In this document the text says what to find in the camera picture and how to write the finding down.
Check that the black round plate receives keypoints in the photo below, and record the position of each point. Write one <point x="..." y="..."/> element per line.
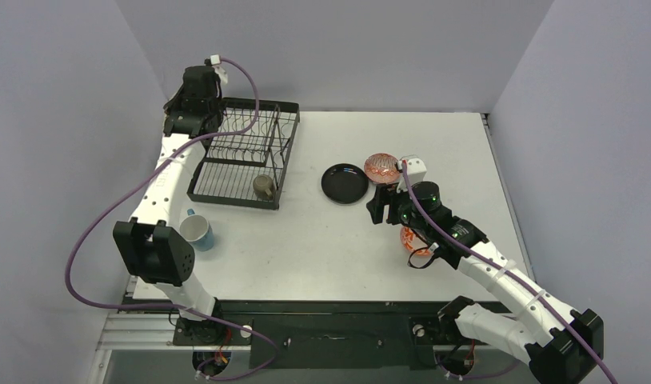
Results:
<point x="344" y="183"/>

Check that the red patterned upturned bowl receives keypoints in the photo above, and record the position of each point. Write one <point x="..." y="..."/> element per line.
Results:
<point x="381" y="168"/>

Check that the orange floral bowl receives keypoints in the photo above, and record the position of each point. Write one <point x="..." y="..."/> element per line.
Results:
<point x="412" y="243"/>

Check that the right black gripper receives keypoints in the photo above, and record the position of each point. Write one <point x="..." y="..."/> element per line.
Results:
<point x="384" y="200"/>

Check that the black wire dish rack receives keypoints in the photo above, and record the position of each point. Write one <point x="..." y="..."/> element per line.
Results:
<point x="226" y="173"/>

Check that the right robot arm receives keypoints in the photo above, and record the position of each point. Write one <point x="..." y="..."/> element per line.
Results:
<point x="558" y="343"/>

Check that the white and blue cup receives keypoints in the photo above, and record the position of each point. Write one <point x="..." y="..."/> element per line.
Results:
<point x="197" y="231"/>

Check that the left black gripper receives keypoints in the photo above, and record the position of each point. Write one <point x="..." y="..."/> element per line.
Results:
<point x="181" y="94"/>

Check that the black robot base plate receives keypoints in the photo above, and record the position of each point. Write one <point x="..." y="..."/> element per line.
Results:
<point x="301" y="335"/>

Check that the olive green ceramic mug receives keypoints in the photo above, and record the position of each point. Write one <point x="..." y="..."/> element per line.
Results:
<point x="264" y="187"/>

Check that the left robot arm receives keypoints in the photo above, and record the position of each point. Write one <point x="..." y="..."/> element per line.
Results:
<point x="149" y="242"/>

